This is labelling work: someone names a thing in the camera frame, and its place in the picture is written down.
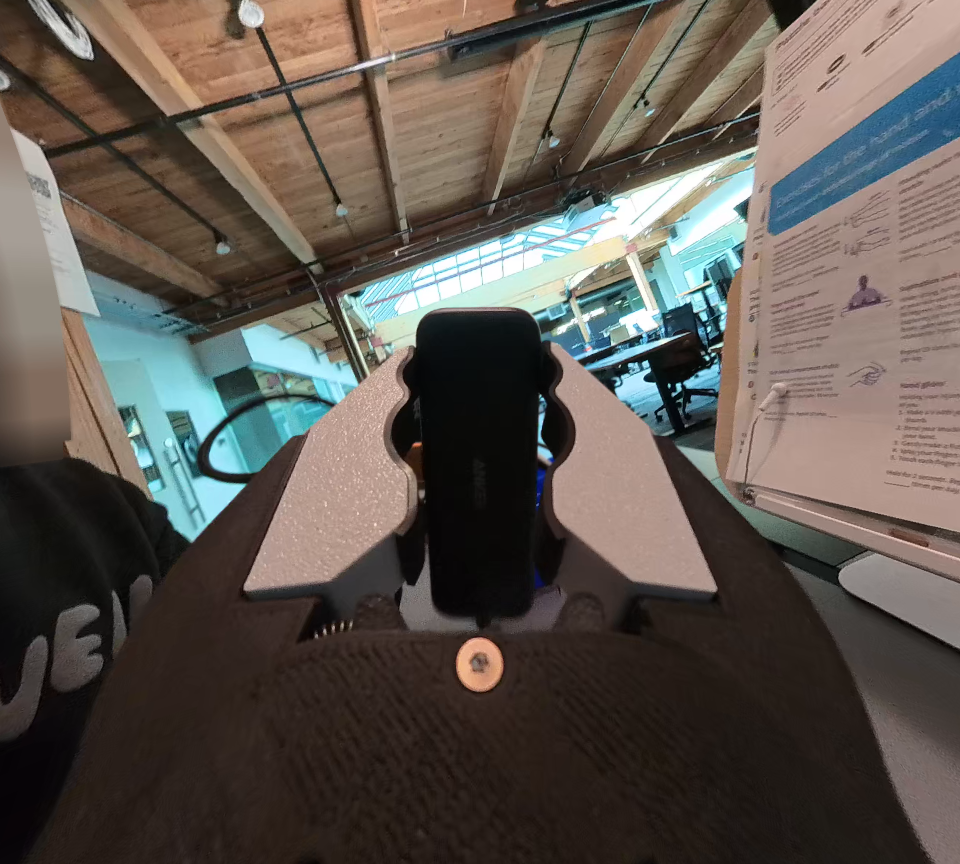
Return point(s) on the black office chair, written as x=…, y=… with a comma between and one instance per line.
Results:
x=690, y=369

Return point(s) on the black ceiling track rail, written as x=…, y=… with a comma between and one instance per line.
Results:
x=487, y=43

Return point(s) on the instruction sheet display stand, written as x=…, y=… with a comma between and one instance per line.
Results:
x=847, y=279

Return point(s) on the dark meeting table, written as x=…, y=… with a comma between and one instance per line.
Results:
x=645, y=352

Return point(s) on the white paper notice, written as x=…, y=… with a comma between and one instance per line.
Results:
x=60, y=234

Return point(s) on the person's black hoodie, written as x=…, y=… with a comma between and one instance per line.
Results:
x=60, y=579

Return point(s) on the wooden pillar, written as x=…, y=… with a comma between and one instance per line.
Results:
x=97, y=399

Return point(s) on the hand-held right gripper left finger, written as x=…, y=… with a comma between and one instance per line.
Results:
x=330, y=504

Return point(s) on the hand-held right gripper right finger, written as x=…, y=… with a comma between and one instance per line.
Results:
x=630, y=504

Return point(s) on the grey usb hub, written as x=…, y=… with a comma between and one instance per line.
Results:
x=480, y=429

